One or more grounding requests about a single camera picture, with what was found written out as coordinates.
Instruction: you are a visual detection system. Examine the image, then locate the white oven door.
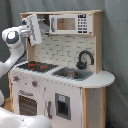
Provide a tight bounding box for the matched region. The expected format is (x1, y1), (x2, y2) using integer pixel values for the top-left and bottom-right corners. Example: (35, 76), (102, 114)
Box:
(12, 87), (44, 116)

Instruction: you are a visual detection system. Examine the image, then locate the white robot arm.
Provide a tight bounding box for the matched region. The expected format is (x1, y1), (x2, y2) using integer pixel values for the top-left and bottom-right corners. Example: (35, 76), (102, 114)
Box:
(0, 14), (42, 78)

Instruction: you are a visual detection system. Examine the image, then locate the black toy stovetop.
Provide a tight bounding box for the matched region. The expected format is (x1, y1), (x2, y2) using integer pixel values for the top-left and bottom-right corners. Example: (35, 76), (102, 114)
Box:
(20, 61), (56, 73)

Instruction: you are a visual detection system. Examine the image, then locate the left red stove knob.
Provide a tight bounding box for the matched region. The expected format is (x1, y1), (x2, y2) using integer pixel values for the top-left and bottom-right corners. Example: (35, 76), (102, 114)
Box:
(13, 76), (19, 81)

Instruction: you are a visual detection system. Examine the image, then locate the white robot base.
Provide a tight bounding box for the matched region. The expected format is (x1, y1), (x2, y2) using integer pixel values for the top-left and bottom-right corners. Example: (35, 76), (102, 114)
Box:
(0, 107), (52, 128)

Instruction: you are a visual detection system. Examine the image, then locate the white cabinet door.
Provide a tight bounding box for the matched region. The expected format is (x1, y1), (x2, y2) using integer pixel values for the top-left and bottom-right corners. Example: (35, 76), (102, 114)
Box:
(46, 82), (82, 128)

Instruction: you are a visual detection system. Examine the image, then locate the black toy faucet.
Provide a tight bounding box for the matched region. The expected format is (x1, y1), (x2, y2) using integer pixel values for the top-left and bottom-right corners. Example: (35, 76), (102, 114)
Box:
(75, 50), (95, 71)

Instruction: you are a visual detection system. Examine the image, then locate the toy microwave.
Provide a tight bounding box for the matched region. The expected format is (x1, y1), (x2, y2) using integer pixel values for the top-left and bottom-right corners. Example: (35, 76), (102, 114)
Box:
(49, 14), (93, 34)

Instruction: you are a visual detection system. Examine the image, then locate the grey range hood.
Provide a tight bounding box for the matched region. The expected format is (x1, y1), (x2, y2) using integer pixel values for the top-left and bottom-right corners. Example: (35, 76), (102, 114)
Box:
(38, 14), (54, 35)

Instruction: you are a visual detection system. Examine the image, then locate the grey toy sink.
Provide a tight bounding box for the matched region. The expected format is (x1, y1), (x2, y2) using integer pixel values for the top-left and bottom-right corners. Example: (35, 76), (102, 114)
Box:
(52, 67), (92, 81)

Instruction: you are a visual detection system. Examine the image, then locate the wooden toy kitchen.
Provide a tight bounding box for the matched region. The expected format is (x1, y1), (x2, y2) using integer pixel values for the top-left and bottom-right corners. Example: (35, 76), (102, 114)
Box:
(9, 10), (115, 128)

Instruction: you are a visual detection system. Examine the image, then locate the right red stove knob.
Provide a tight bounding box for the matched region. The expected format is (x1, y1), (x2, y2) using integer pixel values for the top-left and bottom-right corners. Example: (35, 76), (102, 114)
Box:
(32, 81), (38, 87)

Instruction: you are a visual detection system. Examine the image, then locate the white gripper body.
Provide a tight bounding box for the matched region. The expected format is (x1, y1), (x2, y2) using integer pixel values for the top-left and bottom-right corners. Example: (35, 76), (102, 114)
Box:
(21, 14), (42, 46)

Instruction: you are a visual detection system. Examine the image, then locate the red stove knob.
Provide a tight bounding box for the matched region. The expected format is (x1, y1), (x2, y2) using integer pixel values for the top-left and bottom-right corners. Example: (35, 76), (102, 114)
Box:
(32, 81), (38, 87)
(13, 76), (19, 81)

